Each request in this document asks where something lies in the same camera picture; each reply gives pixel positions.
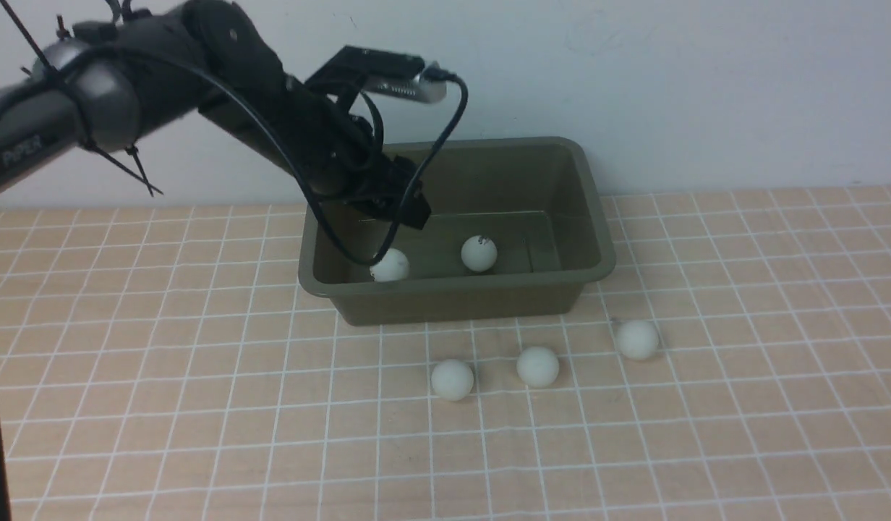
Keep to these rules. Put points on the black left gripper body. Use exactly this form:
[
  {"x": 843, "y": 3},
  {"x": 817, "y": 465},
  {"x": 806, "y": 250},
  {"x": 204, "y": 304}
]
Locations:
[{"x": 338, "y": 151}]

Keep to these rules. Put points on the white logo ping-pong ball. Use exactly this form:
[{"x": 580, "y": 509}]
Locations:
[{"x": 479, "y": 253}]

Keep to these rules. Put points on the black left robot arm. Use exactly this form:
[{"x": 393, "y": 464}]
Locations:
[{"x": 104, "y": 85}]

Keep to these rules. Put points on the olive green plastic bin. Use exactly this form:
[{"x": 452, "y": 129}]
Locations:
[{"x": 534, "y": 196}]

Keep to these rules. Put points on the beige checkered tablecloth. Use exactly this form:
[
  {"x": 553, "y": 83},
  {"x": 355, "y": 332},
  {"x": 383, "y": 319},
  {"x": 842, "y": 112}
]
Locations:
[{"x": 166, "y": 365}]

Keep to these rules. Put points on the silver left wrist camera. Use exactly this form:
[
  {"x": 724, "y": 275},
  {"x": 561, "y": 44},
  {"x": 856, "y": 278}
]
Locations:
[{"x": 354, "y": 70}]

